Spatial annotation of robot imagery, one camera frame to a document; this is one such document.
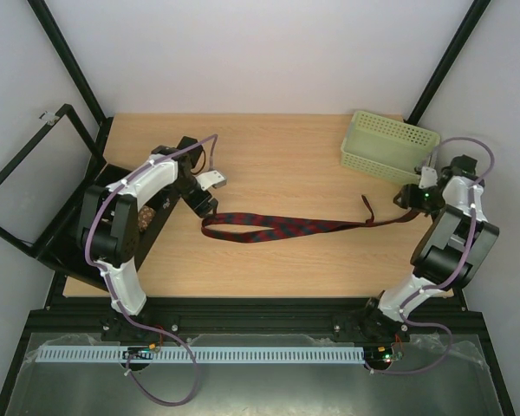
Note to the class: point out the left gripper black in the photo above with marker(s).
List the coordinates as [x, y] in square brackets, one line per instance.
[203, 211]

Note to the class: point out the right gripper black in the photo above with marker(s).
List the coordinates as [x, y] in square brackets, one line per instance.
[406, 197]

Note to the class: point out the red navy striped tie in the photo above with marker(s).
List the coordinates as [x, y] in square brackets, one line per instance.
[274, 228]

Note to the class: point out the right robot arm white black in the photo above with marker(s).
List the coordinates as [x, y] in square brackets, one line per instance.
[448, 255]

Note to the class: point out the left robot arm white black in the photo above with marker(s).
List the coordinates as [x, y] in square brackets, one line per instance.
[164, 166]

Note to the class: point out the light green plastic basket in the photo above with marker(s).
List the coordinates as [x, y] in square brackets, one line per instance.
[387, 149]

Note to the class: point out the brown patterned rolled tie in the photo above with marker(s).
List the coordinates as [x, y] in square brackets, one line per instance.
[145, 217]

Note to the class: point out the black open box lid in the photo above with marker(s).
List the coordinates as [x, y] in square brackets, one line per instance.
[44, 182]

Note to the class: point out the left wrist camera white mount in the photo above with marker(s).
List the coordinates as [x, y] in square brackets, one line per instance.
[211, 179]

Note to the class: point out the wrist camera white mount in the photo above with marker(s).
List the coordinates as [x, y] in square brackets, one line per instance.
[211, 179]
[428, 177]

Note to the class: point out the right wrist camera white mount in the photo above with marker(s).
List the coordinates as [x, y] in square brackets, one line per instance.
[428, 177]

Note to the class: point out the right black frame post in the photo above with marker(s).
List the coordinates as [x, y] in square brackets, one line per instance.
[461, 36]

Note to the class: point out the black frame post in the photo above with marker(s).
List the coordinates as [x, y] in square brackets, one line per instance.
[461, 36]
[54, 34]

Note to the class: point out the light blue slotted cable duct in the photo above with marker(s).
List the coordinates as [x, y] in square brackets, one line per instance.
[202, 355]

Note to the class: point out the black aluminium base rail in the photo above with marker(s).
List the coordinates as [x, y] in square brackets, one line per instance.
[338, 319]

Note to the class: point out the left black frame post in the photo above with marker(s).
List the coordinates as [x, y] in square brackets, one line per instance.
[54, 34]

